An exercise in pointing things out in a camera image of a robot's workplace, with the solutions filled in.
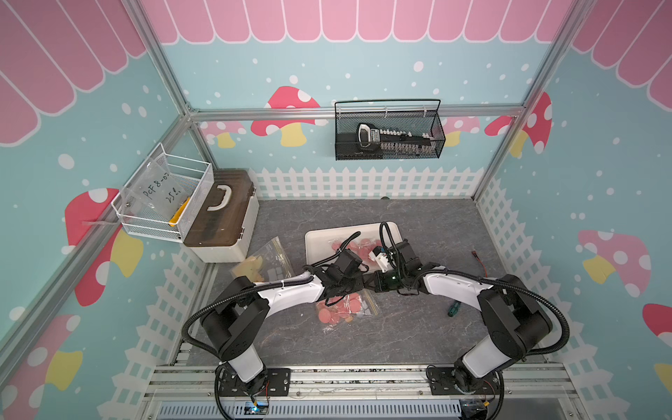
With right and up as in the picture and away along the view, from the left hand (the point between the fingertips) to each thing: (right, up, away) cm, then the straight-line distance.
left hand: (362, 285), depth 88 cm
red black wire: (+47, +3, +9) cm, 48 cm away
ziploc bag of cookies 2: (-34, +6, +8) cm, 35 cm away
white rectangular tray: (-15, +13, +17) cm, 26 cm away
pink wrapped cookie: (0, +11, 0) cm, 11 cm away
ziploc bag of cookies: (-6, -7, -2) cm, 10 cm away
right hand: (+1, 0, 0) cm, 1 cm away
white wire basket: (-53, +36, -7) cm, 64 cm away
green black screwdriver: (+30, -7, -2) cm, 31 cm away
